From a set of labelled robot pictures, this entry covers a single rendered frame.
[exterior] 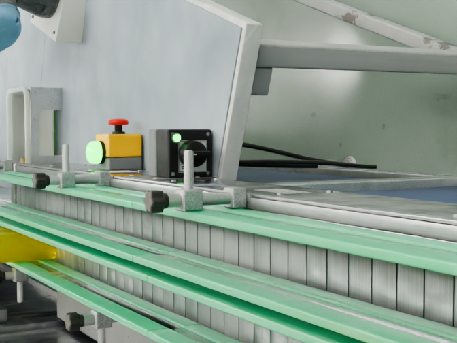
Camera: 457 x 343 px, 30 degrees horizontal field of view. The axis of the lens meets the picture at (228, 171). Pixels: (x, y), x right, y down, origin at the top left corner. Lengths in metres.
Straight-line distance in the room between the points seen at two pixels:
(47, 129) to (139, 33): 0.51
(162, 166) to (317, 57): 0.33
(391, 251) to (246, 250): 0.39
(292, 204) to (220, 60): 0.47
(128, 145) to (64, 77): 0.50
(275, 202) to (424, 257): 0.36
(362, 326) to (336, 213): 0.18
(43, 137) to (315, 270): 1.26
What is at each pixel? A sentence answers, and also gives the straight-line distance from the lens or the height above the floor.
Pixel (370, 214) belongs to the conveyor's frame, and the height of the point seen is 0.88.
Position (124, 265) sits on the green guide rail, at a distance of 1.23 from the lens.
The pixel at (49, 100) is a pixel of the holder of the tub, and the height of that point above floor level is 0.78.
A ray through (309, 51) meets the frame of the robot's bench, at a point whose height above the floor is 0.59.
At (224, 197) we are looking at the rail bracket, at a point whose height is 0.91.
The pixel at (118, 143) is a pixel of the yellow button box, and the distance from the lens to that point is 1.64.
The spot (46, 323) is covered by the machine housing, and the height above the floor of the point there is 0.91.
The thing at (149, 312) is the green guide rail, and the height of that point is 0.91.
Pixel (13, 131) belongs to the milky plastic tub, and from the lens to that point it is 2.26.
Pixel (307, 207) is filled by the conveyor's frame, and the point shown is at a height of 0.88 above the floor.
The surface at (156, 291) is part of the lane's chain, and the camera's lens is 1.33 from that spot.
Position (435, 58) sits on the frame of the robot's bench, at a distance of 1.64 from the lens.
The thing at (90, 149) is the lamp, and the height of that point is 0.85.
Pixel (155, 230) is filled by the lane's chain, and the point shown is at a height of 0.88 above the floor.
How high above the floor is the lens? 1.42
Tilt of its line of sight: 29 degrees down
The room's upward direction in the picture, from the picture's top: 92 degrees counter-clockwise
